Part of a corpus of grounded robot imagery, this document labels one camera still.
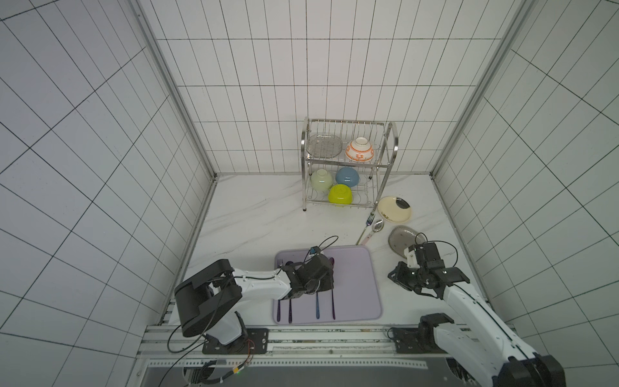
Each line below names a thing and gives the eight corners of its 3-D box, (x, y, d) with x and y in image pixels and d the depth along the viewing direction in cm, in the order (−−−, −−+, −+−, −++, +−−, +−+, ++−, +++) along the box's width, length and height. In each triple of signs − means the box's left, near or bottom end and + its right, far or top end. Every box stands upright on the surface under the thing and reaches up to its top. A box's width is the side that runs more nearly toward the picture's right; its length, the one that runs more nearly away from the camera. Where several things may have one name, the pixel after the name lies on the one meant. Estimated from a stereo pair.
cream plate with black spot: (380, 222, 104) (381, 219, 102) (375, 198, 112) (376, 195, 111) (413, 222, 104) (415, 219, 102) (405, 198, 112) (407, 195, 111)
